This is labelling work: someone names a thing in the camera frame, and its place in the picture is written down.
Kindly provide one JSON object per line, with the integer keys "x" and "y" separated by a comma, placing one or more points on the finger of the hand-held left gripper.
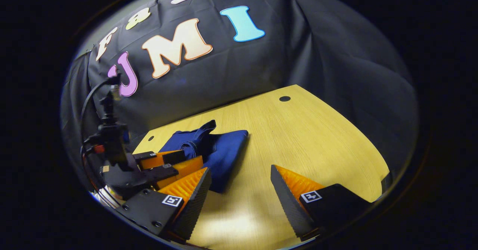
{"x": 164, "y": 159}
{"x": 179, "y": 171}

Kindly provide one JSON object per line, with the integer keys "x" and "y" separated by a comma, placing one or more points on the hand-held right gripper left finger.
{"x": 194, "y": 203}

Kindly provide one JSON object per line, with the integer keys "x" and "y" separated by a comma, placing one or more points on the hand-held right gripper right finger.
{"x": 289, "y": 205}

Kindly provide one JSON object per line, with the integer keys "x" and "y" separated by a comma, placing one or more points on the blue jeans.
{"x": 227, "y": 153}

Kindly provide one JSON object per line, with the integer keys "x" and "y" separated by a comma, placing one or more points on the black backdrop cloth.
{"x": 242, "y": 74}

